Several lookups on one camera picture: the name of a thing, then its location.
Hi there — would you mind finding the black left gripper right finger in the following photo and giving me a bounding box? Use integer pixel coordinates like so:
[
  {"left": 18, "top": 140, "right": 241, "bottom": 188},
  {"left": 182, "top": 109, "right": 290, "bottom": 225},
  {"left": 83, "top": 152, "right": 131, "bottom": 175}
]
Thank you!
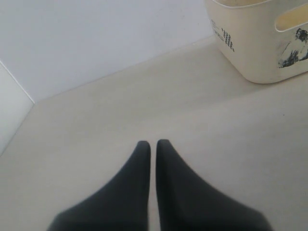
[{"left": 155, "top": 140, "right": 273, "bottom": 231}]

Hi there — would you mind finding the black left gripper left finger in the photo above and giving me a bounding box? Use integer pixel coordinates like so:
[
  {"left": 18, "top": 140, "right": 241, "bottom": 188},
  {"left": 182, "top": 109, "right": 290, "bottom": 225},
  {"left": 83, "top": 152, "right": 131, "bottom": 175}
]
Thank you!
[{"left": 48, "top": 141, "right": 151, "bottom": 231}]

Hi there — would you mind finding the small cream plastic bin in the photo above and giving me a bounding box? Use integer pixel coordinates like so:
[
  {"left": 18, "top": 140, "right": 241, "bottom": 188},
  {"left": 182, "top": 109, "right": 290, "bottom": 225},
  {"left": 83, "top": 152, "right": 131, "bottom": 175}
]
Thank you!
[{"left": 205, "top": 0, "right": 308, "bottom": 84}]

